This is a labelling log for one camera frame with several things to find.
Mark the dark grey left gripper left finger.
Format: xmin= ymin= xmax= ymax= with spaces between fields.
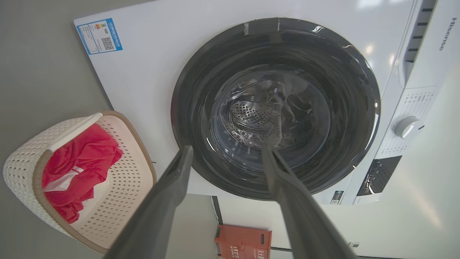
xmin=103 ymin=145 xmax=194 ymax=259

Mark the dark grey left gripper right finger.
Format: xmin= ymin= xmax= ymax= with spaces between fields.
xmin=261 ymin=145 xmax=357 ymax=259

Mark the white perforated laundry basket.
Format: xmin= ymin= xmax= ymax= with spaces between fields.
xmin=3 ymin=110 xmax=157 ymax=254

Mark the orange plastic box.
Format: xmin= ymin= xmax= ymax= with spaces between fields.
xmin=215 ymin=225 xmax=272 ymax=259

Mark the red garment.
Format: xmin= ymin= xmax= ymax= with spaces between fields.
xmin=42 ymin=123 xmax=123 ymax=224

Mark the black washing machine display panel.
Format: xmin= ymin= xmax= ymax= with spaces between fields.
xmin=357 ymin=155 xmax=403 ymax=196

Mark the dark round washing machine door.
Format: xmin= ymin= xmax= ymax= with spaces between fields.
xmin=171 ymin=17 xmax=381 ymax=201

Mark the white washing machine dial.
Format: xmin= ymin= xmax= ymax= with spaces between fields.
xmin=394 ymin=116 xmax=425 ymax=140

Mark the white front-load washing machine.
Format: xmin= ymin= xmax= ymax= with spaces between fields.
xmin=73 ymin=0 xmax=460 ymax=206

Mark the blue energy label sticker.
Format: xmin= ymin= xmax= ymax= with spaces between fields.
xmin=76 ymin=18 xmax=123 ymax=55

